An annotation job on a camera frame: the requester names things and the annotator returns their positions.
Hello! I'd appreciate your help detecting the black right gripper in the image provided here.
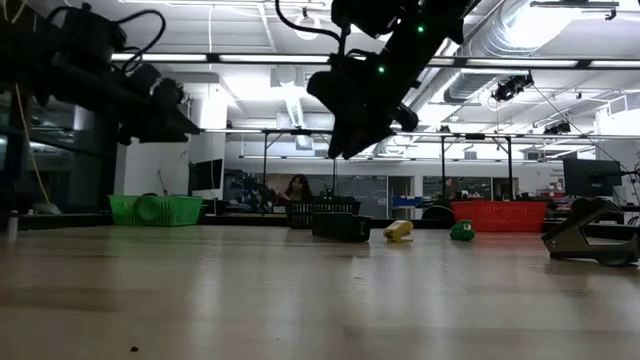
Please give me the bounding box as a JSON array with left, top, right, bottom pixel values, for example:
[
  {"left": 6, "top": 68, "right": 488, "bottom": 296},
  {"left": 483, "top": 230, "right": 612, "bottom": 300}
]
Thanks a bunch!
[{"left": 306, "top": 48, "right": 421, "bottom": 162}]

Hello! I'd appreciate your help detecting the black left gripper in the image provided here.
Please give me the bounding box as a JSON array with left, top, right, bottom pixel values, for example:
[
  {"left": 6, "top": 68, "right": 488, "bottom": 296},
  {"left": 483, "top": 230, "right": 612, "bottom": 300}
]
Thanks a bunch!
[{"left": 115, "top": 62, "right": 202, "bottom": 146}]

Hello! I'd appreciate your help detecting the black stapler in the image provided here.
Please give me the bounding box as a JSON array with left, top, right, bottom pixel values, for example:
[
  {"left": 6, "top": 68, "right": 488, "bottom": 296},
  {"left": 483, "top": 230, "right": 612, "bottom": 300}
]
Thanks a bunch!
[{"left": 312, "top": 211, "right": 372, "bottom": 243}]

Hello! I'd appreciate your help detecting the yellow mini stapler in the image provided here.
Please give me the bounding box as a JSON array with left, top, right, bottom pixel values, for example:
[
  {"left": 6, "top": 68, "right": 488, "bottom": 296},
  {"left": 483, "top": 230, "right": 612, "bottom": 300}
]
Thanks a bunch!
[{"left": 383, "top": 219, "right": 415, "bottom": 244}]

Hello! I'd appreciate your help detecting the green mini stapler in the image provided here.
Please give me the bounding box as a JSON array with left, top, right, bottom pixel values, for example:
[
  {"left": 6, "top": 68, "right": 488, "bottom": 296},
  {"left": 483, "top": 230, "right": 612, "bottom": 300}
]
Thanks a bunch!
[{"left": 449, "top": 220, "right": 477, "bottom": 242}]

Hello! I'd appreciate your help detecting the red plastic basket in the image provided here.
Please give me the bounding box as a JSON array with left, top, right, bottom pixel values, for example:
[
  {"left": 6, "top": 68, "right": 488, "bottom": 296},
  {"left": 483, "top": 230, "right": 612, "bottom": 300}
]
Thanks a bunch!
[{"left": 449, "top": 199, "right": 549, "bottom": 234}]

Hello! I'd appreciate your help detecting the grey staple remover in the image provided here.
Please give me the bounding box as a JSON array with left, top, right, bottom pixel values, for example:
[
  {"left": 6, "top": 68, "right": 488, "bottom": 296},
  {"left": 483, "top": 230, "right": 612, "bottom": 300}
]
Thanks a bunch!
[{"left": 540, "top": 197, "right": 640, "bottom": 268}]

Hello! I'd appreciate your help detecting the black monitor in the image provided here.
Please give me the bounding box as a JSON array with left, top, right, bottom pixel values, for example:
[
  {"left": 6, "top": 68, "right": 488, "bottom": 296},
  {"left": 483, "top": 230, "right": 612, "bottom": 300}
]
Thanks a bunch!
[
  {"left": 188, "top": 158, "right": 224, "bottom": 192},
  {"left": 563, "top": 158, "right": 624, "bottom": 197}
]

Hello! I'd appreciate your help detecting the blue box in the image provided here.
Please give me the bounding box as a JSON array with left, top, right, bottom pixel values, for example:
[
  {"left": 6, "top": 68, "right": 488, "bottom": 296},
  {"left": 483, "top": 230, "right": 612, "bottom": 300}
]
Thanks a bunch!
[{"left": 391, "top": 195, "right": 424, "bottom": 209}]

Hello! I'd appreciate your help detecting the person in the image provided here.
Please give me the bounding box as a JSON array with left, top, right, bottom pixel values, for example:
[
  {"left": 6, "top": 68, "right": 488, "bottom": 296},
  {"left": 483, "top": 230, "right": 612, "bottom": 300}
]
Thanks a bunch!
[{"left": 277, "top": 173, "right": 315, "bottom": 204}]

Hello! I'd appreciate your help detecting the green plastic basket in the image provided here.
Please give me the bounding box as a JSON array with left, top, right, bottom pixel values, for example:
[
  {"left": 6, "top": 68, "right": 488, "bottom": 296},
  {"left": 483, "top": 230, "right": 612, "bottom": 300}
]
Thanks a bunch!
[{"left": 108, "top": 193, "right": 205, "bottom": 227}]

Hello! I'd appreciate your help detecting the black plastic basket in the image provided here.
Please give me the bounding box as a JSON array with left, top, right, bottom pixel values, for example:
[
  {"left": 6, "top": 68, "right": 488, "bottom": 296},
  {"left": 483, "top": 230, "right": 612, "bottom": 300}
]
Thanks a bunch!
[{"left": 285, "top": 198, "right": 362, "bottom": 230}]

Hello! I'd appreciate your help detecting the black office chair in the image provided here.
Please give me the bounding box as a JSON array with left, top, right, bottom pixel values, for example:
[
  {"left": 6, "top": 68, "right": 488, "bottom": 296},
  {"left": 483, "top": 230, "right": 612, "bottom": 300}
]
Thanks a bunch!
[{"left": 421, "top": 204, "right": 455, "bottom": 222}]

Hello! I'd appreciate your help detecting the overhead light bar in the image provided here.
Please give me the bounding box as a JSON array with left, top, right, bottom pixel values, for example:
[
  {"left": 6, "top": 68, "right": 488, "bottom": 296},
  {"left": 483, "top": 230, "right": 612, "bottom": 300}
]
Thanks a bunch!
[{"left": 109, "top": 51, "right": 640, "bottom": 70}]

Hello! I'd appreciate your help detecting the black station frame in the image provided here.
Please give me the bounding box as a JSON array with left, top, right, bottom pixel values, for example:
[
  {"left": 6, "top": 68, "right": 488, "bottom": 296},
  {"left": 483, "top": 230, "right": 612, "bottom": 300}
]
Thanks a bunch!
[
  {"left": 438, "top": 133, "right": 515, "bottom": 202},
  {"left": 261, "top": 128, "right": 338, "bottom": 201}
]

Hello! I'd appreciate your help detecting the black table frame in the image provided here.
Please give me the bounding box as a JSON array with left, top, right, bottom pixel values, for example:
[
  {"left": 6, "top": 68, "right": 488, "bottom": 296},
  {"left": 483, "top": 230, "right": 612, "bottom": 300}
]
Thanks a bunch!
[{"left": 0, "top": 212, "right": 640, "bottom": 240}]

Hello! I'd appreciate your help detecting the white ring lamp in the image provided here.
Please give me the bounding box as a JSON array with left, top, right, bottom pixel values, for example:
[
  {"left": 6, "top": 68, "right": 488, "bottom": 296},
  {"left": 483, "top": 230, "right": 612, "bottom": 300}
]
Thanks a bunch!
[{"left": 293, "top": 10, "right": 323, "bottom": 42}]

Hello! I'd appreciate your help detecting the yellow cord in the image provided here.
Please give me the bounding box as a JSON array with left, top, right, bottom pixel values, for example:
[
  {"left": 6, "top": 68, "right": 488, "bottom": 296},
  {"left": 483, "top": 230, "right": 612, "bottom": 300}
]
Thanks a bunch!
[{"left": 13, "top": 82, "right": 52, "bottom": 205}]

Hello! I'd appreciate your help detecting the silver ceiling duct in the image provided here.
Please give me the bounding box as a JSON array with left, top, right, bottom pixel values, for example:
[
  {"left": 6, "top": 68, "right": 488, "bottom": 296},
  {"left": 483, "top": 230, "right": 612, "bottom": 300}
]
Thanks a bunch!
[{"left": 399, "top": 0, "right": 556, "bottom": 151}]

